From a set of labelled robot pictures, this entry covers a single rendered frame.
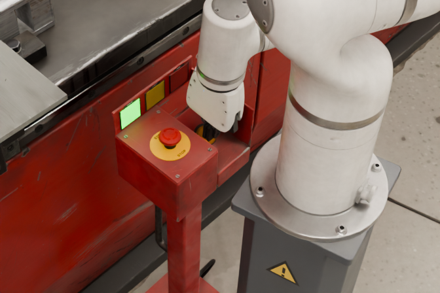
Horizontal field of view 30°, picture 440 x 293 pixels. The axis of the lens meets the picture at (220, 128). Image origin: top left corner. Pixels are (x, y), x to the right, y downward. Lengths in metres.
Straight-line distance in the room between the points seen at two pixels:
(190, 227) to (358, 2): 0.96
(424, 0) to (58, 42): 0.82
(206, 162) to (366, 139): 0.50
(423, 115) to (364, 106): 1.72
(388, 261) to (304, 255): 1.17
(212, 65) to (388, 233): 1.14
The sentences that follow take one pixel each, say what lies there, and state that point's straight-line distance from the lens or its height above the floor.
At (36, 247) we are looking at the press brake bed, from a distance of 1.72.
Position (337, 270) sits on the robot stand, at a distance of 1.16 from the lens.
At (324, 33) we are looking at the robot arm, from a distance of 0.82.
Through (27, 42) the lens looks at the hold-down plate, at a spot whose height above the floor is 0.91.
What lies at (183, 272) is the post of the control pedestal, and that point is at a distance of 1.83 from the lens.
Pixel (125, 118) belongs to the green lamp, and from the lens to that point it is 1.46.
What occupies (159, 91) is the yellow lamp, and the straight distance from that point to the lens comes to 1.50.
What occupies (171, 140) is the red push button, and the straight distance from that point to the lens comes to 1.42.
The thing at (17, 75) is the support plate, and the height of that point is 1.00.
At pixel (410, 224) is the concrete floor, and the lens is 2.38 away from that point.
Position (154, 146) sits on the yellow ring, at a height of 0.78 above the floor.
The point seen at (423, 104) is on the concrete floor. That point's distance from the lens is 2.69.
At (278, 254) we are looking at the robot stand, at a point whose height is 0.92.
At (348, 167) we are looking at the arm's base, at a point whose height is 1.11.
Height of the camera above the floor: 1.91
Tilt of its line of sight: 49 degrees down
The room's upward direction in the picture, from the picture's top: 3 degrees clockwise
